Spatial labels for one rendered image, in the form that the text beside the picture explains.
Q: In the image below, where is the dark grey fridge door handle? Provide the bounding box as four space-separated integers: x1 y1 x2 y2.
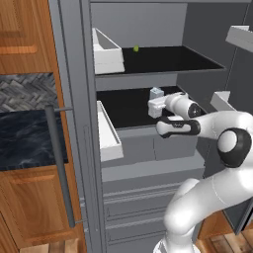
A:
44 105 77 229

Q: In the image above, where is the white fridge door bin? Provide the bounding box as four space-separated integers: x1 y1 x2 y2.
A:
225 25 253 53
96 100 125 163
91 27 127 75
210 91 239 113

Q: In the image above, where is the pale blue milk carton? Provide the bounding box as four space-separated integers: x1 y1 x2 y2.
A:
149 86 165 101

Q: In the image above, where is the grey fridge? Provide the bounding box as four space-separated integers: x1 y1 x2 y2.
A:
47 0 253 253

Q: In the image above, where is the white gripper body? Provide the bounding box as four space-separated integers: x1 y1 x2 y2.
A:
147 96 168 120

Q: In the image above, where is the black fridge shelf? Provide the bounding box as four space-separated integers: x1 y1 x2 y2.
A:
96 85 208 130
95 44 227 79

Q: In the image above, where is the grey fridge door with handle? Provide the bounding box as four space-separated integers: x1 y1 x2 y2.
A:
47 0 104 253

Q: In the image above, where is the wooden base cupboard door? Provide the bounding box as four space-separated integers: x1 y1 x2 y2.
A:
0 162 83 249

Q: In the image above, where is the grey freezer drawer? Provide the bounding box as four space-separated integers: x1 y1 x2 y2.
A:
103 182 186 221
105 211 170 245

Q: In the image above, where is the grey fridge crisper drawer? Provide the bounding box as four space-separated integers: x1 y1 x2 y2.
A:
153 133 199 161
116 128 156 162

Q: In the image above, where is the grey fridge door without handle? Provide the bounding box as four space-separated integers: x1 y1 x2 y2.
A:
197 0 253 235

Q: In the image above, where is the wooden wall cupboard door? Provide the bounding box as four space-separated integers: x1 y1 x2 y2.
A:
0 0 57 76

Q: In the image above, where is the wooden base cupboard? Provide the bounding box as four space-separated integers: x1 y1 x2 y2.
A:
197 211 253 253

